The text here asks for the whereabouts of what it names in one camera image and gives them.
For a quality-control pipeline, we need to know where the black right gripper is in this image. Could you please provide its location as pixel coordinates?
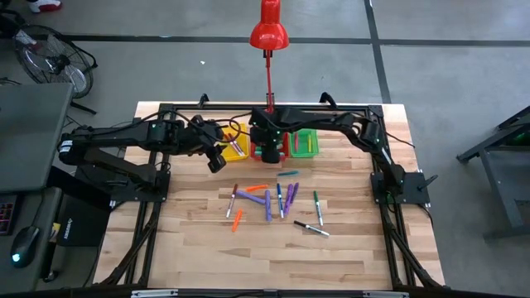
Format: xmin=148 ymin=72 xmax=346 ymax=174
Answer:
xmin=252 ymin=123 xmax=289 ymax=164

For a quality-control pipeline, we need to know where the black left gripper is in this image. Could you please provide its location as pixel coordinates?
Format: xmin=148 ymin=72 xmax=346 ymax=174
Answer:
xmin=190 ymin=115 xmax=228 ymax=174

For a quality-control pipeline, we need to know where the blue Expo marker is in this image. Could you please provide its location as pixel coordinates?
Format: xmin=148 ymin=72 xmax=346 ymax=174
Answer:
xmin=276 ymin=182 xmax=285 ymax=219

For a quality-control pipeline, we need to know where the green Expo marker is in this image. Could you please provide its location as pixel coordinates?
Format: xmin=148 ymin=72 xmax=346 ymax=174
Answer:
xmin=312 ymin=190 xmax=324 ymax=227

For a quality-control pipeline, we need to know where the black Expo marker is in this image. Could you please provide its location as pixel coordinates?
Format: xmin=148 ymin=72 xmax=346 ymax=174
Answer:
xmin=293 ymin=219 xmax=331 ymax=238

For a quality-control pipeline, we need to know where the red plastic basket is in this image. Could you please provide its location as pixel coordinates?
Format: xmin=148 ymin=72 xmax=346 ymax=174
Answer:
xmin=249 ymin=132 xmax=290 ymax=162

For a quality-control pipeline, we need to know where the yellow plastic basket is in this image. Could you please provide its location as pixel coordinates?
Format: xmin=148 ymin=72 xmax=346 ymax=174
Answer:
xmin=220 ymin=123 xmax=251 ymax=162

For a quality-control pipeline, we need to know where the green plastic basket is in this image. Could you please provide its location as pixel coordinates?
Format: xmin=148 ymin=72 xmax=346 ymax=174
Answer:
xmin=288 ymin=128 xmax=320 ymax=159

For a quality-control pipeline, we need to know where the red desk lamp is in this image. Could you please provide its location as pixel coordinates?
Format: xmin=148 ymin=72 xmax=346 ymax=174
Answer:
xmin=248 ymin=0 xmax=290 ymax=115

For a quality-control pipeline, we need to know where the black flat box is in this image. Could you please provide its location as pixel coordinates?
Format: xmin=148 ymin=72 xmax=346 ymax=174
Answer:
xmin=56 ymin=197 xmax=112 ymax=248

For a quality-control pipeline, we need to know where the black floor fan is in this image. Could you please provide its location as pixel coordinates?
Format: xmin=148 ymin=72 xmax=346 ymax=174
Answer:
xmin=13 ymin=23 xmax=99 ymax=116

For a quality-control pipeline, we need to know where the large grey flat panel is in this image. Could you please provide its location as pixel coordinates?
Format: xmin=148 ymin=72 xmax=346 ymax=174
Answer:
xmin=0 ymin=82 xmax=75 ymax=194

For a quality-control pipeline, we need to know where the grey side desk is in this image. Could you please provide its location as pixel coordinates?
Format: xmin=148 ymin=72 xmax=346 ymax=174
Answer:
xmin=0 ymin=186 xmax=64 ymax=296

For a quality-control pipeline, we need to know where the person's foot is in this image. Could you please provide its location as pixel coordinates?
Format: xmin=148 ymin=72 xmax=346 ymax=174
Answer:
xmin=26 ymin=0 xmax=63 ymax=13

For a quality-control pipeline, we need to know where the black computer mouse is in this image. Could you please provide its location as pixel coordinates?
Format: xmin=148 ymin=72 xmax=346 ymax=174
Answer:
xmin=9 ymin=225 xmax=41 ymax=269

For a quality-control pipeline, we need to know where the backlit computer keyboard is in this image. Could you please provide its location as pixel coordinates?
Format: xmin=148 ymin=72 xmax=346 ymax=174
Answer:
xmin=0 ymin=194 xmax=18 ymax=237

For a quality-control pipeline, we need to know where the grey metal table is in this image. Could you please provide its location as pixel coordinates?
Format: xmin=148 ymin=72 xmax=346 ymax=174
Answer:
xmin=455 ymin=105 xmax=530 ymax=242

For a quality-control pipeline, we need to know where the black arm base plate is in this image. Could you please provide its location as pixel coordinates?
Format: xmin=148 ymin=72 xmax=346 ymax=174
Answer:
xmin=370 ymin=171 xmax=431 ymax=205
xmin=108 ymin=170 xmax=171 ymax=204

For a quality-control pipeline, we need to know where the silver metal bracket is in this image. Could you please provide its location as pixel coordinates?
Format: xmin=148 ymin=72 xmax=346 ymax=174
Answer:
xmin=362 ymin=291 xmax=411 ymax=298
xmin=130 ymin=289 xmax=180 ymax=298

